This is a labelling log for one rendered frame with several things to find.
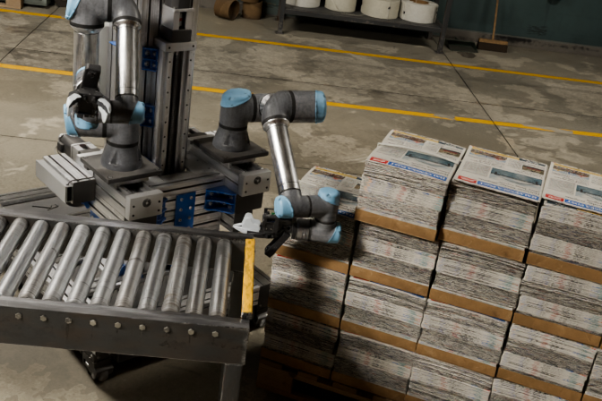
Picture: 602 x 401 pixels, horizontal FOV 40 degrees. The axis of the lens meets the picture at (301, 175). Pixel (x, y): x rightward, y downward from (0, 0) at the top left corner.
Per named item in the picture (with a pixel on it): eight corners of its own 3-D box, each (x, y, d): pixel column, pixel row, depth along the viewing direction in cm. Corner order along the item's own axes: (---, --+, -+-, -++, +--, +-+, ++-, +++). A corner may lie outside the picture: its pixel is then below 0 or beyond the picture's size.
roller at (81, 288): (111, 238, 267) (112, 225, 265) (81, 320, 224) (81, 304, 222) (96, 237, 267) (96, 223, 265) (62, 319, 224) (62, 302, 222)
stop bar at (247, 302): (255, 243, 266) (256, 238, 265) (253, 319, 226) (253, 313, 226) (245, 243, 266) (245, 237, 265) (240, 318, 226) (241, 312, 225)
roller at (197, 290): (215, 244, 269) (209, 232, 267) (204, 327, 226) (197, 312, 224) (201, 250, 270) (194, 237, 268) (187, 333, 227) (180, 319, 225)
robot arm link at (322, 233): (341, 216, 285) (338, 238, 288) (309, 213, 284) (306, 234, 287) (342, 226, 278) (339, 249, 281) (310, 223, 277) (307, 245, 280)
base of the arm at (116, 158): (93, 158, 306) (94, 133, 302) (129, 152, 315) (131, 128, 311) (112, 174, 296) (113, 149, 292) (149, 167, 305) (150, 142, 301)
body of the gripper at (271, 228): (262, 207, 283) (296, 210, 283) (259, 229, 286) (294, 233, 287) (262, 217, 276) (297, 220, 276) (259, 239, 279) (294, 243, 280)
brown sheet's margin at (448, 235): (456, 199, 312) (459, 188, 310) (533, 218, 304) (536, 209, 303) (436, 238, 279) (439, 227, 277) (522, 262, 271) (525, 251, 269)
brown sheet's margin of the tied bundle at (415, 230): (365, 202, 298) (367, 191, 296) (443, 224, 290) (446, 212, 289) (353, 219, 284) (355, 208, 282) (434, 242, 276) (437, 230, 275)
